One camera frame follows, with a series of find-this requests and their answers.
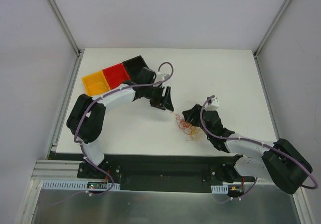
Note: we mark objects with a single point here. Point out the black plastic bin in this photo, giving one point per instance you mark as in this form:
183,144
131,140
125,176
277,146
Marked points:
138,71

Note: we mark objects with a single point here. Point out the red plastic bin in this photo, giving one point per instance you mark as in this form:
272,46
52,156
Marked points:
115,75

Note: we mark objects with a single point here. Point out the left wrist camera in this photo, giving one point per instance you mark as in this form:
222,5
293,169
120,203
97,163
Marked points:
160,77

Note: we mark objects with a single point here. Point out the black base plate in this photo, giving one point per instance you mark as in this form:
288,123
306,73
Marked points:
191,174

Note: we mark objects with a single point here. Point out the yellow plastic bin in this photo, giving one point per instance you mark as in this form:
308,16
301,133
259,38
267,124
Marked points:
95,84

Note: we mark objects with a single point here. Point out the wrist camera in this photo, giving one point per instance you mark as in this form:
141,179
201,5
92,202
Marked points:
160,77
212,104

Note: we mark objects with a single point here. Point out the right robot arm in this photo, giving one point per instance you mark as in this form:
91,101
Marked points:
278,161

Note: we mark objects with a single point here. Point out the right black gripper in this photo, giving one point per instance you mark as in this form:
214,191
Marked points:
198,117

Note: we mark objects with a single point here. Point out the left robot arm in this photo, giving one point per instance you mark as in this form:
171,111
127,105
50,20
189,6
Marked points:
87,115

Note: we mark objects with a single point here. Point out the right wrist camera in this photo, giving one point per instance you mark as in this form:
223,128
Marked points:
212,104

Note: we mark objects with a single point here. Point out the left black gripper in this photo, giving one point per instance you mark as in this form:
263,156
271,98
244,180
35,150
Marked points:
160,96

